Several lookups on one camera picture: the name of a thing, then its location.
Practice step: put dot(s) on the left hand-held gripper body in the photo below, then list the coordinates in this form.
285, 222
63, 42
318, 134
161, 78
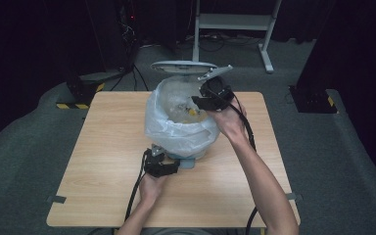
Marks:
153, 163

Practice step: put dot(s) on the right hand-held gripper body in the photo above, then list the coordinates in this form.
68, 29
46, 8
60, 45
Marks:
217, 88

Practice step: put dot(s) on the yellow plastic bag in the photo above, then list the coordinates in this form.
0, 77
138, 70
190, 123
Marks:
197, 118

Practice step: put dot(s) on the clear plastic wrapper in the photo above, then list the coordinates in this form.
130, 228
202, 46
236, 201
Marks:
182, 106

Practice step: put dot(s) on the translucent white bin liner bag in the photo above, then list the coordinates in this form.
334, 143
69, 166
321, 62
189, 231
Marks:
176, 137

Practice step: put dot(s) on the white grey pedal trash bin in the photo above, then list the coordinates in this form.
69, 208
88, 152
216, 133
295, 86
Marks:
182, 67

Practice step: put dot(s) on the person's left hand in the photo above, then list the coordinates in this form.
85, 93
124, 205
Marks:
151, 189

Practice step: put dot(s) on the person's right hand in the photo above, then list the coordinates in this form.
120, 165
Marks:
230, 122

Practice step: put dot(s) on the grey metal stand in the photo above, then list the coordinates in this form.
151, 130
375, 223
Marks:
235, 21

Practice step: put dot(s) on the black stand base yellow mark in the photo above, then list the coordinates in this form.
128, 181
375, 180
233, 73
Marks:
311, 99

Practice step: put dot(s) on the black stand base striped tape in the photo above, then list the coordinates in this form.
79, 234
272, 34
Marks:
84, 89

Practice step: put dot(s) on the grey tape piece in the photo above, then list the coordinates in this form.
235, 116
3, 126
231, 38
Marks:
57, 199
293, 196

